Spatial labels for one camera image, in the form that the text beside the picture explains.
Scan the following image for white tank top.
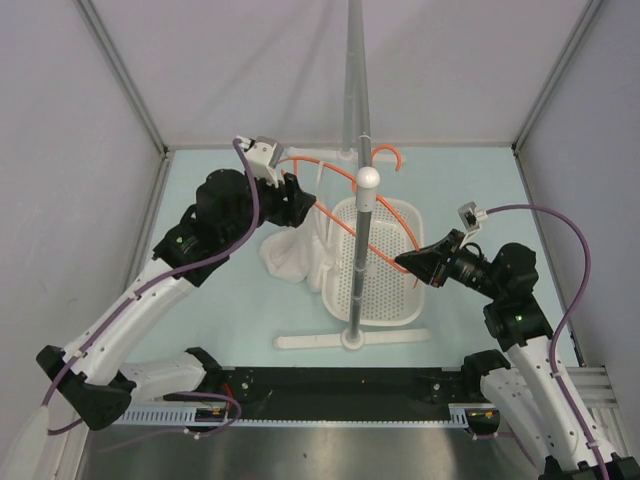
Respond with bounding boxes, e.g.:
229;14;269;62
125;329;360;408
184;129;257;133
259;162;339;293

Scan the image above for white perforated plastic basket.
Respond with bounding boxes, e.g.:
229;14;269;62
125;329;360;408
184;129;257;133
322;198;425;327

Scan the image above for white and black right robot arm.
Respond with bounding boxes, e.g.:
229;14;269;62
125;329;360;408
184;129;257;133
395;230;639;479

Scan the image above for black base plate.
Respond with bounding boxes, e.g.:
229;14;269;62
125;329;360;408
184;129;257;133
197;367;487;420

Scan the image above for orange plastic hanger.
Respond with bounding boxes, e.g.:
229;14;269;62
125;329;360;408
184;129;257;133
277;144;421;291

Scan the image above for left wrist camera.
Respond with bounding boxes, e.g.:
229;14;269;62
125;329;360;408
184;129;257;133
235;136;284;187

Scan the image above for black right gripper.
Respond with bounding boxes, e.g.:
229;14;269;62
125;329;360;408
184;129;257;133
395;229;504;301

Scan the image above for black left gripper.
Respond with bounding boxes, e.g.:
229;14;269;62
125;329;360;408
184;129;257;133
222;168;316;247

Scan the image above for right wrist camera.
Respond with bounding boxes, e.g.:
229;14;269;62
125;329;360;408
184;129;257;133
458;201;488;246

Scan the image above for white slotted cable duct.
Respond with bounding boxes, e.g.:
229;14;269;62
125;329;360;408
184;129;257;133
115;405;500;430

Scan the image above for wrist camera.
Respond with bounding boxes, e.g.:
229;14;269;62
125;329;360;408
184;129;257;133
458;201;488;246
235;136;284;187

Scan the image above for grey clothes rack with white feet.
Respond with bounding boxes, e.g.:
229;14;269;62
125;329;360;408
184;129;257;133
274;1;429;351

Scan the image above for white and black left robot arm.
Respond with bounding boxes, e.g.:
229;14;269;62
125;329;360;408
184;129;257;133
36;169;316;431

